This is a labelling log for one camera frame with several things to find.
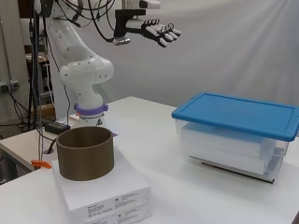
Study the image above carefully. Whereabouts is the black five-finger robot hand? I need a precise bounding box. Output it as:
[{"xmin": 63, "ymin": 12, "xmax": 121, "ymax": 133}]
[{"xmin": 136, "ymin": 18, "xmax": 182, "ymax": 49}]

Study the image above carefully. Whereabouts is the blue plastic lid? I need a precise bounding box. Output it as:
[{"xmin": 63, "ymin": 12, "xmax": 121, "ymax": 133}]
[{"xmin": 171, "ymin": 91, "xmax": 299, "ymax": 143}]

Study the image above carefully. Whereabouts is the white hanging sheet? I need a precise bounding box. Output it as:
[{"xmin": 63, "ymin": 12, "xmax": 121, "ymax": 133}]
[{"xmin": 43, "ymin": 0, "xmax": 299, "ymax": 138}]

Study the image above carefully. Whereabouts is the black stand pole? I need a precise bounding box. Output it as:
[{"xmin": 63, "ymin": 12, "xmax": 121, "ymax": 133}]
[{"xmin": 27, "ymin": 0, "xmax": 44, "ymax": 133}]

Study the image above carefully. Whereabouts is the brown cardboard box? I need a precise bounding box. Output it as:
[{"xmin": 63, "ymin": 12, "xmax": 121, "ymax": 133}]
[{"xmin": 38, "ymin": 104, "xmax": 57, "ymax": 121}]

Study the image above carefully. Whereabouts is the black power adapter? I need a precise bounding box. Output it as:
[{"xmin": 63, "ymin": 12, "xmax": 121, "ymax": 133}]
[{"xmin": 43, "ymin": 120, "xmax": 71, "ymax": 135}]

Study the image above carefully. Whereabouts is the brown round tub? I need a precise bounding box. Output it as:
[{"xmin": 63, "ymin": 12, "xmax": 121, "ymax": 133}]
[{"xmin": 55, "ymin": 125, "xmax": 116, "ymax": 182}]

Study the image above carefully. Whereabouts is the thin black board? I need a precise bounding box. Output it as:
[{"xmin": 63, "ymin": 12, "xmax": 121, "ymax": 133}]
[{"xmin": 200, "ymin": 161, "xmax": 276, "ymax": 185}]

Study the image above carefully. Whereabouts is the white flat box with print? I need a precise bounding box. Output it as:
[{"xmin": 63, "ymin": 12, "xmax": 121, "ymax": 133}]
[
  {"xmin": 50, "ymin": 147, "xmax": 152, "ymax": 219},
  {"xmin": 81, "ymin": 203, "xmax": 153, "ymax": 224}
]

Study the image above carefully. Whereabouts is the clear plastic box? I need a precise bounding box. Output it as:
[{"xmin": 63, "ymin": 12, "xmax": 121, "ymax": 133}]
[{"xmin": 174, "ymin": 119, "xmax": 290, "ymax": 185}]

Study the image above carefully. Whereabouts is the orange clamp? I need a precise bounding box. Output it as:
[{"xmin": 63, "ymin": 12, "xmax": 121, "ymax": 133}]
[{"xmin": 30, "ymin": 159, "xmax": 53, "ymax": 171}]

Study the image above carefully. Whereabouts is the light side table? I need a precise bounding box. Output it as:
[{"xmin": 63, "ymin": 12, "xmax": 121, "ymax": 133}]
[{"xmin": 0, "ymin": 128, "xmax": 61, "ymax": 175}]

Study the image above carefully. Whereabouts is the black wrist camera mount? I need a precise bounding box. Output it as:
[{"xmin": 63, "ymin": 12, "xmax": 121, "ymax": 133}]
[{"xmin": 112, "ymin": 8, "xmax": 148, "ymax": 47}]

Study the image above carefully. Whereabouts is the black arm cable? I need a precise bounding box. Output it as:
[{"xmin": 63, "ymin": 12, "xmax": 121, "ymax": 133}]
[{"xmin": 57, "ymin": 0, "xmax": 118, "ymax": 43}]

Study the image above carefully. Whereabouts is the grey wall socket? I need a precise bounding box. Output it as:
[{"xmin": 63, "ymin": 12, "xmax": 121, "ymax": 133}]
[{"xmin": 0, "ymin": 79, "xmax": 21, "ymax": 92}]

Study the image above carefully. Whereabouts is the black power cable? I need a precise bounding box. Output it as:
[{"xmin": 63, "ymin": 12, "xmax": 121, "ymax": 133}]
[{"xmin": 36, "ymin": 124, "xmax": 59, "ymax": 156}]

